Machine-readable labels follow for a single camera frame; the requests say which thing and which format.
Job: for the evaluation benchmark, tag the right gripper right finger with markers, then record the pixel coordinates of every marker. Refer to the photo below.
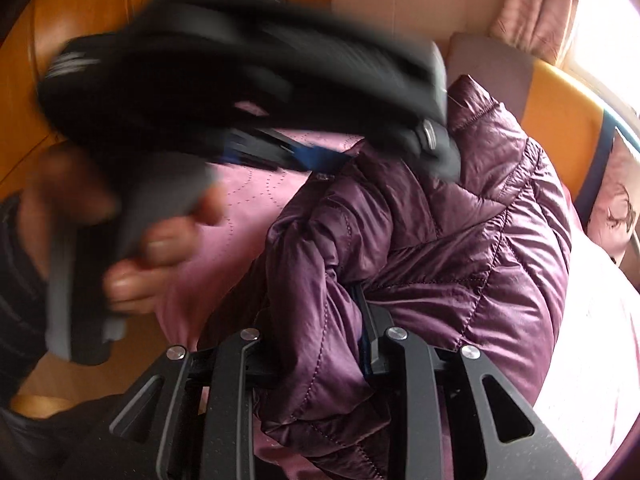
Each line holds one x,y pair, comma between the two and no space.
452,413

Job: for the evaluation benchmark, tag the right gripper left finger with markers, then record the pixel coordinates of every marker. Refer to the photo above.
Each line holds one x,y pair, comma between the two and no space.
189,416

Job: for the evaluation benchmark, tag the purple quilted down jacket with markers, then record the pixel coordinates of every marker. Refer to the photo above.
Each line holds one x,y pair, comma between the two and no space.
483,260

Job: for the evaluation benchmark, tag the left forearm dark sleeve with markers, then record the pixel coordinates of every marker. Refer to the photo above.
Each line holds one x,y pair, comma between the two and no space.
22,307

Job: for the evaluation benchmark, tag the person's left hand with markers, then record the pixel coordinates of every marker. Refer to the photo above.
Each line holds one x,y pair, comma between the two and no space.
66,185

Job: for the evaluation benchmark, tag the pink bed cover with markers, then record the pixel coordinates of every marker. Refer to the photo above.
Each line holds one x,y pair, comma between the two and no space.
589,398

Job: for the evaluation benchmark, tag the white deer print pillow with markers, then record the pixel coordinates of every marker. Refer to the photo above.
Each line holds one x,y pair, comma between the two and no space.
615,211

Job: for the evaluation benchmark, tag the pink left curtain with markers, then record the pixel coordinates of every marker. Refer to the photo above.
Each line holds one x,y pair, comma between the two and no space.
542,28

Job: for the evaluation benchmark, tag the grey yellow blue headboard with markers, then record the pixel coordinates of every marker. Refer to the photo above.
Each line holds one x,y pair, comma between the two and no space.
573,125

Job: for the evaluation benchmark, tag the window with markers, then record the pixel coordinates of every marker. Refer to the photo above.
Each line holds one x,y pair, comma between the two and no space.
605,51

